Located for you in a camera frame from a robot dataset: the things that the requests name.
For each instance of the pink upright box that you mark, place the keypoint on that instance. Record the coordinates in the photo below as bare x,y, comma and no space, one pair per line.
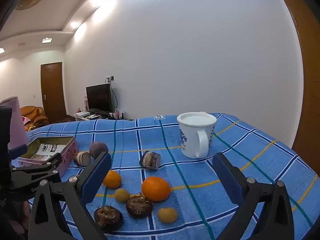
85,103

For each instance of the white television stand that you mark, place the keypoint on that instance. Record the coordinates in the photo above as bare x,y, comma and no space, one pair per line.
82,117

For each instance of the large orange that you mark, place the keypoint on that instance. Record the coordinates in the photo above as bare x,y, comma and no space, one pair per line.
156,188

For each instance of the white mug with blue flowers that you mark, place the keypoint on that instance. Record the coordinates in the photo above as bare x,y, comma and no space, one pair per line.
190,135

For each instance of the brown wooden door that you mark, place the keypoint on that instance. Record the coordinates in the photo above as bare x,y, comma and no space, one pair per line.
52,92

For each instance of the brown wooden wardrobe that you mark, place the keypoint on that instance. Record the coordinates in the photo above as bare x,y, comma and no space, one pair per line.
310,80

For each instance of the round purple root vegetable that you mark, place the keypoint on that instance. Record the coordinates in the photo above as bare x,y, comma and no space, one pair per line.
97,148

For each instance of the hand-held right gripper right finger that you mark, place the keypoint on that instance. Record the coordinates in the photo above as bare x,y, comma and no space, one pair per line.
226,177

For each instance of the small orange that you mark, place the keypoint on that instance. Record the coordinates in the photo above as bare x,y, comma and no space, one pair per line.
113,179

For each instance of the black flat television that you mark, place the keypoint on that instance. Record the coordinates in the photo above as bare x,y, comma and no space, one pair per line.
98,97

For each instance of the rectangular ceiling light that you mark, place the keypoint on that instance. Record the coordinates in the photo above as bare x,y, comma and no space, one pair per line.
47,40

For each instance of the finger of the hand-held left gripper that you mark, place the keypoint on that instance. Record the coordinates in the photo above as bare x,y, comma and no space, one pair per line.
37,167
18,151

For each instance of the wall power socket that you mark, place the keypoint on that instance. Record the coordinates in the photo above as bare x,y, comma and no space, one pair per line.
110,79

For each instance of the orange leather sofa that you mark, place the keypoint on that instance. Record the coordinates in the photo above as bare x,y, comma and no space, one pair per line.
37,116

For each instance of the cut taro piece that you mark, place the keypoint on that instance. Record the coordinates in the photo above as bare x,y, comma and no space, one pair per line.
82,158
150,160

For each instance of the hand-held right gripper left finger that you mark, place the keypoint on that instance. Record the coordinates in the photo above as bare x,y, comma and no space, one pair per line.
96,177

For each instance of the ceiling air vent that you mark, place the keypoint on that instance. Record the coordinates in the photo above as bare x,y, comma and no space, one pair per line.
22,44

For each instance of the white flat box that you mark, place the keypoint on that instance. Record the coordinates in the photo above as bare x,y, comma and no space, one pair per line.
82,113

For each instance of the floral sofa cushion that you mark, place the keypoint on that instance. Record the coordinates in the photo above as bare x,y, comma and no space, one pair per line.
25,120

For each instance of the small yellow round fruit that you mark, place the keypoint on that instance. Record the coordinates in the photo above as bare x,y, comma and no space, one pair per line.
122,195
167,215

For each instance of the light purple tumbler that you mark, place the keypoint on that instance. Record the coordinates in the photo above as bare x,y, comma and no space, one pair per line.
18,120

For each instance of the pink tin box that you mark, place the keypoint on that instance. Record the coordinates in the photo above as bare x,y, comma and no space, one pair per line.
66,155

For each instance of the blue plaid blanket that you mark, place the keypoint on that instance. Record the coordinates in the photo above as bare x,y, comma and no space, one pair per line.
250,155

